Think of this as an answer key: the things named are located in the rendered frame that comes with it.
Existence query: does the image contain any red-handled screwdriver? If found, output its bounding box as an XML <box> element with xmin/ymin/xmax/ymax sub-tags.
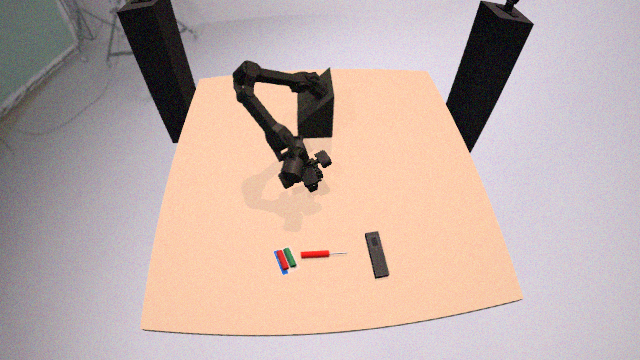
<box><xmin>301</xmin><ymin>250</ymin><xmax>347</xmax><ymax>259</ymax></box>

